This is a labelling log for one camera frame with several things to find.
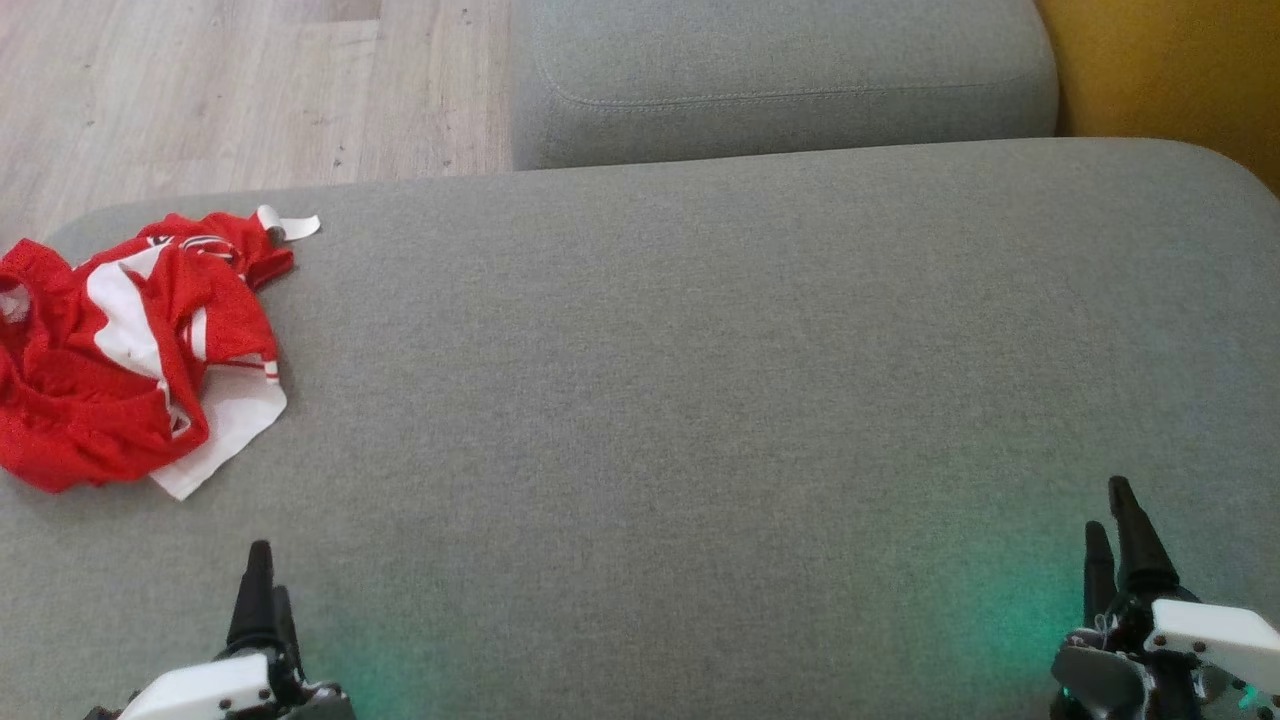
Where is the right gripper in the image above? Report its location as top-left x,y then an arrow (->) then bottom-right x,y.
1050,476 -> 1280,720

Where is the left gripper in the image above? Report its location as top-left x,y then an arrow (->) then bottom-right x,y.
85,540 -> 354,720

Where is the red number 23 jersey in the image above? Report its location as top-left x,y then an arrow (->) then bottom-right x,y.
85,205 -> 322,501

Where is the large grey sofa seat cushion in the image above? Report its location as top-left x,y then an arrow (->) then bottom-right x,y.
0,138 -> 1280,720

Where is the yellow sofa backrest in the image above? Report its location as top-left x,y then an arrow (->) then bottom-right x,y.
1035,0 -> 1280,196

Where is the small grey sofa cushion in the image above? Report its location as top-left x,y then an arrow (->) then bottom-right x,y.
510,0 -> 1061,171

